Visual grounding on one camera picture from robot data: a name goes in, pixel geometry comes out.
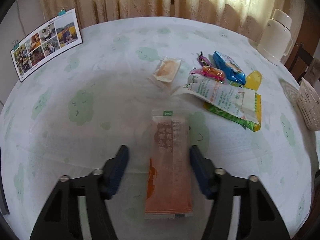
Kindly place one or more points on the beige curtain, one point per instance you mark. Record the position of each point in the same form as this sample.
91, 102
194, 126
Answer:
150, 0

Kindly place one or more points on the green yellow snack packet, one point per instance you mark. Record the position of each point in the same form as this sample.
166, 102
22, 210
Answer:
252, 122

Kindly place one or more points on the teal binder clip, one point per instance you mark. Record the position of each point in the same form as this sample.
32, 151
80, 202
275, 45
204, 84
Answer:
15, 45
61, 12

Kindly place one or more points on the pink orange snack packet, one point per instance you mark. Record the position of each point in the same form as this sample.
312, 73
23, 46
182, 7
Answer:
212, 73

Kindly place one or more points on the white thermos jug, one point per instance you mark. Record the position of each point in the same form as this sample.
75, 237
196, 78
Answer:
276, 37

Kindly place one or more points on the green patterned tablecloth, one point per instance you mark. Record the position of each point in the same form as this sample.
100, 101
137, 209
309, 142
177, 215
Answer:
87, 100

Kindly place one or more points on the blue snack packet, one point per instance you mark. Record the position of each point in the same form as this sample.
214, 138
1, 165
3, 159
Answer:
229, 68

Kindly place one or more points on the clear bread packet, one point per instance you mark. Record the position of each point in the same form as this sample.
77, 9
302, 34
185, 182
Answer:
167, 70

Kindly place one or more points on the white plastic basket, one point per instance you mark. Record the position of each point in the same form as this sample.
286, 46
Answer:
308, 105

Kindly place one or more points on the white green printed packet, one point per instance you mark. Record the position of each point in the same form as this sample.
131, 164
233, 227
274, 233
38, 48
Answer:
220, 93

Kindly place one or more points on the dark wooden chair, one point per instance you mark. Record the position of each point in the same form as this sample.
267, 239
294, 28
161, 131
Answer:
301, 55

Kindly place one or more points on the purple candy bar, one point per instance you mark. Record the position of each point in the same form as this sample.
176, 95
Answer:
203, 60

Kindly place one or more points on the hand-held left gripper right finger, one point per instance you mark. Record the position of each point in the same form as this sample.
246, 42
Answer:
200, 173

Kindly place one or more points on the photo calendar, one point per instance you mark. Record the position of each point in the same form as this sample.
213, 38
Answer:
47, 44

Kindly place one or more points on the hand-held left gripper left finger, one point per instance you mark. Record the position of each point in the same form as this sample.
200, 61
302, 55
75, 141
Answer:
119, 171

